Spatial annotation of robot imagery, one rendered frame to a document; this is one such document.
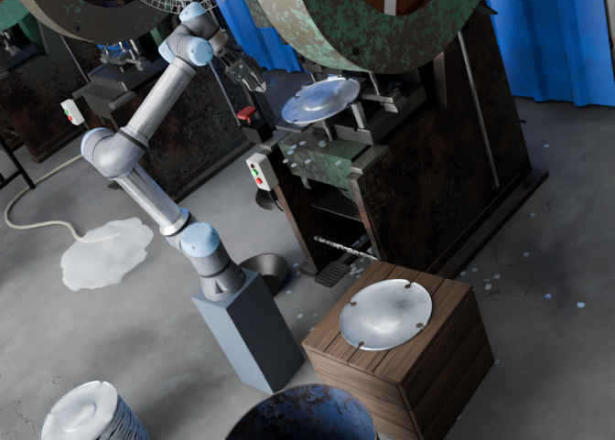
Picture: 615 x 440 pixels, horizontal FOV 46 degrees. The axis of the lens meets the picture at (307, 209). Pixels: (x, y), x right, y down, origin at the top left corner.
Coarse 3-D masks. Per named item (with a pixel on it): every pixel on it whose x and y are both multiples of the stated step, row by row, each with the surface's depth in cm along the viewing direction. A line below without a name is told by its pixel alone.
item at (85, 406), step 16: (96, 384) 256; (64, 400) 255; (80, 400) 252; (96, 400) 249; (112, 400) 246; (48, 416) 251; (64, 416) 247; (80, 416) 244; (96, 416) 242; (112, 416) 240; (48, 432) 245; (64, 432) 242; (80, 432) 239; (96, 432) 236
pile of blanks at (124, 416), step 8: (120, 400) 249; (120, 408) 245; (128, 408) 252; (120, 416) 243; (128, 416) 248; (112, 424) 239; (120, 424) 243; (128, 424) 247; (136, 424) 253; (104, 432) 237; (112, 432) 240; (120, 432) 242; (128, 432) 246; (136, 432) 251; (144, 432) 257
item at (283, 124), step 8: (296, 120) 245; (320, 120) 248; (328, 120) 248; (336, 120) 250; (280, 128) 246; (288, 128) 242; (296, 128) 240; (304, 128) 239; (312, 128) 255; (320, 128) 251; (328, 128) 249; (320, 136) 255; (328, 136) 251
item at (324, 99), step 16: (336, 80) 259; (352, 80) 254; (304, 96) 258; (320, 96) 252; (336, 96) 248; (352, 96) 244; (288, 112) 252; (304, 112) 248; (320, 112) 243; (336, 112) 238
